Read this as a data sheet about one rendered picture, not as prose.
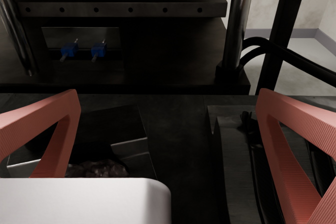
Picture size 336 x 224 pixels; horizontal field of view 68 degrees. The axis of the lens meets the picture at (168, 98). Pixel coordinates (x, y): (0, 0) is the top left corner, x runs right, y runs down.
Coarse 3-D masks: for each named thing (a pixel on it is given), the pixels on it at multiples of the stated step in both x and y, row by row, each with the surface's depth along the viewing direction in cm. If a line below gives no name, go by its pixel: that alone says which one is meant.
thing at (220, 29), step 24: (0, 24) 136; (24, 24) 136; (144, 24) 135; (168, 24) 135; (192, 24) 135; (216, 24) 134; (0, 48) 112; (144, 48) 111; (168, 48) 111; (192, 48) 111; (216, 48) 111; (0, 72) 95; (48, 72) 95; (72, 72) 95; (96, 72) 95; (120, 72) 95; (144, 72) 95; (168, 72) 95; (192, 72) 95
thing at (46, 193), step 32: (64, 96) 11; (0, 128) 7; (32, 128) 9; (64, 128) 12; (0, 160) 7; (64, 160) 11; (0, 192) 5; (32, 192) 5; (64, 192) 5; (96, 192) 5; (128, 192) 5; (160, 192) 5
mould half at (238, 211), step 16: (208, 112) 64; (224, 112) 64; (240, 112) 64; (208, 128) 63; (224, 128) 49; (240, 128) 49; (288, 128) 49; (208, 144) 63; (224, 144) 46; (240, 144) 46; (304, 144) 46; (224, 160) 45; (240, 160) 45; (304, 160) 45; (224, 176) 44; (240, 176) 44; (224, 192) 43; (240, 192) 43; (224, 208) 43; (240, 208) 41; (256, 208) 41
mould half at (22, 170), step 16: (96, 112) 57; (112, 112) 57; (128, 112) 57; (80, 128) 52; (96, 128) 52; (112, 128) 52; (128, 128) 52; (112, 144) 49; (128, 144) 50; (144, 144) 51; (16, 160) 46; (32, 160) 46; (128, 160) 50; (144, 160) 50; (16, 176) 46; (144, 176) 47
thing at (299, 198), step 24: (264, 96) 12; (264, 120) 12; (288, 120) 10; (312, 120) 8; (264, 144) 12; (288, 144) 11; (288, 168) 11; (288, 192) 10; (312, 192) 10; (288, 216) 10; (312, 216) 8
